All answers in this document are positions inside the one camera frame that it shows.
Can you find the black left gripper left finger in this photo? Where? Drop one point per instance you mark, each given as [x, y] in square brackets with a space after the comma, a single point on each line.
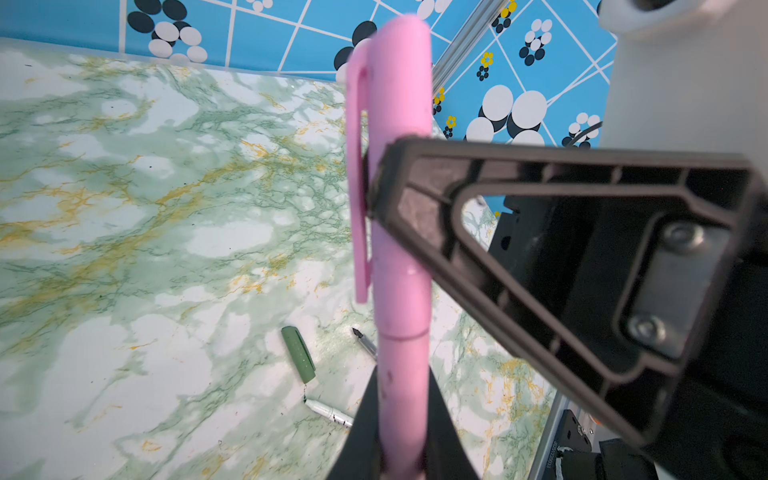
[361, 457]

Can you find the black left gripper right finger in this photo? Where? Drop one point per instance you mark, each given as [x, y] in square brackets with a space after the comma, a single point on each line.
[444, 455]

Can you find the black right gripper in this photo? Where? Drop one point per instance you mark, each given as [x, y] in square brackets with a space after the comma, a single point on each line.
[635, 281]

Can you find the white pen light green end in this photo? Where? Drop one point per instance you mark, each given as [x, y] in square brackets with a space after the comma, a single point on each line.
[328, 412]

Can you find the dark green pen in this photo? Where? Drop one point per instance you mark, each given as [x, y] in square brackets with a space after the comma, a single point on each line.
[366, 343]

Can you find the dark green pen cap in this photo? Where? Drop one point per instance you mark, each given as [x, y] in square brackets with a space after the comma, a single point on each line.
[299, 353]

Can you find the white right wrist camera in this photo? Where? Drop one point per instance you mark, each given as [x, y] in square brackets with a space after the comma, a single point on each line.
[688, 76]

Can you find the aluminium frame post right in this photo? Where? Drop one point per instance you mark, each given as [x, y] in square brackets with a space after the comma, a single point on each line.
[464, 41]

